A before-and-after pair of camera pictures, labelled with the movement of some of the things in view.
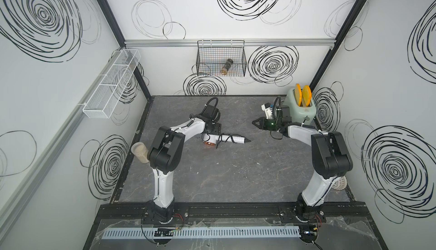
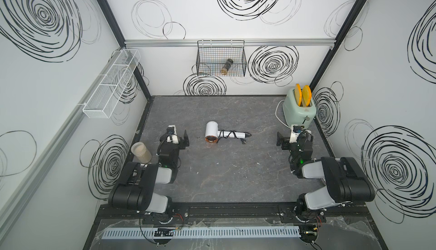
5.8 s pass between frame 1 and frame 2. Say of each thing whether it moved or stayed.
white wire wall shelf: stayed
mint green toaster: stayed
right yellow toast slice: stayed
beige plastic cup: stayed
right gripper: moved
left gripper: moved
